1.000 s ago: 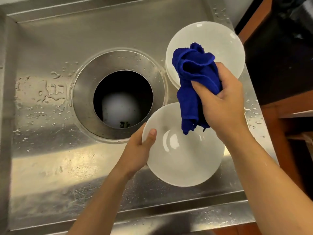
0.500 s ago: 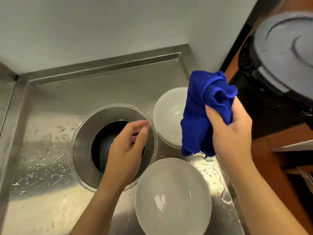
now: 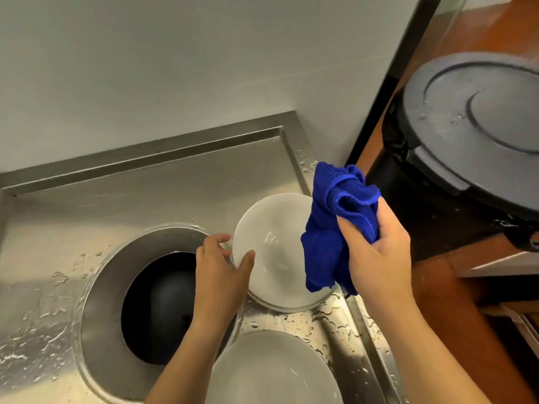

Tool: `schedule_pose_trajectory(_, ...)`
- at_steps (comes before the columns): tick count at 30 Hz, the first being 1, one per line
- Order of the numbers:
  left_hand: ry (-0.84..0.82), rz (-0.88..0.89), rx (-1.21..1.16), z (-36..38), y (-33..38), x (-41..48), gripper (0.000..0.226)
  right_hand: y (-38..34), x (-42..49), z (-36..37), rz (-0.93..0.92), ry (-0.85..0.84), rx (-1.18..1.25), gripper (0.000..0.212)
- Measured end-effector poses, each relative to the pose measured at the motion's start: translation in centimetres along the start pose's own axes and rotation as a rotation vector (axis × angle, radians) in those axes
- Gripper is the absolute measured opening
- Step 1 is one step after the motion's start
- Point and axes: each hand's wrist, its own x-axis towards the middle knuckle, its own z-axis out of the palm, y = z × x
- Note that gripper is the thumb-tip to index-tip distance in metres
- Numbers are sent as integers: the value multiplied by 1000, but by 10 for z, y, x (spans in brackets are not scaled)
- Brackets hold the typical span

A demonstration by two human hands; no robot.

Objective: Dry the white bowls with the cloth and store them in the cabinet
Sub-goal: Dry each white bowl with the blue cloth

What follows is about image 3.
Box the person's left forearm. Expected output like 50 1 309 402
144 317 241 404

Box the black door frame strip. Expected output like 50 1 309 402
345 0 444 166

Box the round waste chute opening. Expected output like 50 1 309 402
75 224 244 403

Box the white ceramic bowl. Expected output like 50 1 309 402
232 192 337 313

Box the person's left hand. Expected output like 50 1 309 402
193 233 256 330

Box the person's right forearm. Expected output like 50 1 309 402
366 292 491 404

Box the stainless steel counter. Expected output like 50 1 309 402
0 111 407 404

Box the black waste bin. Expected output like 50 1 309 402
366 91 539 263

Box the large white bowl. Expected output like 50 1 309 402
205 330 344 404

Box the person's right hand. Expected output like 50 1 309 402
336 197 416 309

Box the blue microfibre cloth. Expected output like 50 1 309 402
301 161 382 296

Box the grey bin lid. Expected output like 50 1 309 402
402 52 539 221

